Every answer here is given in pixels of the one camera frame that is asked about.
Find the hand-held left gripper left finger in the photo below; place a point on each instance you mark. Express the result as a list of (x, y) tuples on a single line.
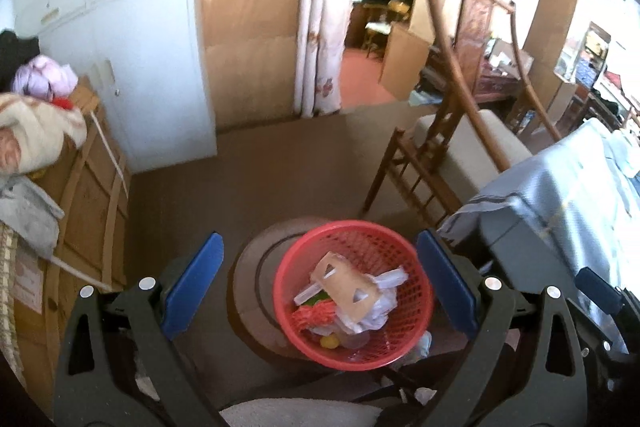
[(192, 287)]

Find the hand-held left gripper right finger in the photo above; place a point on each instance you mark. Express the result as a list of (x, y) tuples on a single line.
[(447, 284)]

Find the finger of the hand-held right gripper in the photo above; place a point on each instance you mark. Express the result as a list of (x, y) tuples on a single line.
[(597, 284)]

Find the red plastic basket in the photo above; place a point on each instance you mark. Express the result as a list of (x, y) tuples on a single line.
[(415, 267)]

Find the white plastic bag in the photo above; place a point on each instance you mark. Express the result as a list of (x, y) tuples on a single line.
[(382, 302)]

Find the red cardboard carton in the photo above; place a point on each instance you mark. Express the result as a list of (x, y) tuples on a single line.
[(345, 287)]

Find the green packet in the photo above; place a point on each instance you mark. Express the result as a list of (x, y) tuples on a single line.
[(316, 300)]

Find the red foam fruit net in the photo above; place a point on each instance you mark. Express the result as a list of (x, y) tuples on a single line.
[(315, 317)]

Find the round beige stool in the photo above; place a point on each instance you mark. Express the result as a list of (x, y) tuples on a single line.
[(250, 287)]

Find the blue checked tablecloth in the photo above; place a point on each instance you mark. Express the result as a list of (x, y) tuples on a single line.
[(560, 187)]

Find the beige seat cushion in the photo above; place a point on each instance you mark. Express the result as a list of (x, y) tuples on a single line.
[(475, 157)]

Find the wooden chest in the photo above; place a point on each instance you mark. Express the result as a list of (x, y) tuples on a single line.
[(85, 207)]

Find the white fleece cloth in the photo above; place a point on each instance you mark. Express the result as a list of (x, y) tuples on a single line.
[(300, 414)]

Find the grey white cloth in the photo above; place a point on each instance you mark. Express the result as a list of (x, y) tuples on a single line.
[(25, 212)]

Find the beige floral blanket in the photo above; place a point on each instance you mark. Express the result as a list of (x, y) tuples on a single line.
[(35, 132)]

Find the wooden armchair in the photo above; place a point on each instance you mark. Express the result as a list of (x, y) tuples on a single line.
[(450, 57)]

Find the pink cloth bundle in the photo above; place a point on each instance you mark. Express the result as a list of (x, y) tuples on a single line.
[(45, 74)]

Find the white cupboard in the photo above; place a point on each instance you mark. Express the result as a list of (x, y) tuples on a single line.
[(140, 32)]

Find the small wooden chair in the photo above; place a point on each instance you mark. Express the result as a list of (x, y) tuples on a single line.
[(382, 29)]

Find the glass door wooden cabinet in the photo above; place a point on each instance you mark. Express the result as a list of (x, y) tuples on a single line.
[(555, 7)]

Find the dark cloth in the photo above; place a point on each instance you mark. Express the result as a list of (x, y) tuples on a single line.
[(15, 57)]

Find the pink floral curtain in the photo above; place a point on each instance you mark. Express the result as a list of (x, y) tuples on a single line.
[(325, 7)]

